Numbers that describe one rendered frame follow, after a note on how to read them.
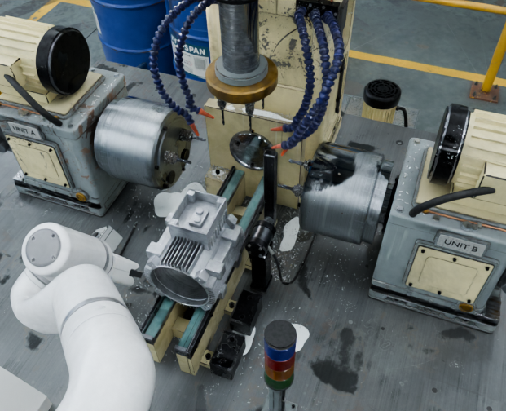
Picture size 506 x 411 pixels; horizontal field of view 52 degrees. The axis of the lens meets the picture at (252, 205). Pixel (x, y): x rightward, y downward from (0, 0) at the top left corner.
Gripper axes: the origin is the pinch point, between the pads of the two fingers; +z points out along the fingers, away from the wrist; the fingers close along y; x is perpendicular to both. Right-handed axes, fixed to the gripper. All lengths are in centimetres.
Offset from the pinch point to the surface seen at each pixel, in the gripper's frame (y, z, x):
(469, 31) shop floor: 67, 262, 233
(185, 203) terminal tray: 1.2, 15.1, 19.2
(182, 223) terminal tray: 2.8, 13.5, 14.1
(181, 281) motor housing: 3.3, 25.3, 0.8
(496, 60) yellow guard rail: 83, 204, 181
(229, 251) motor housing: 14.7, 19.2, 11.5
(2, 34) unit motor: -61, 6, 48
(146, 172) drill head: -17.6, 27.0, 26.0
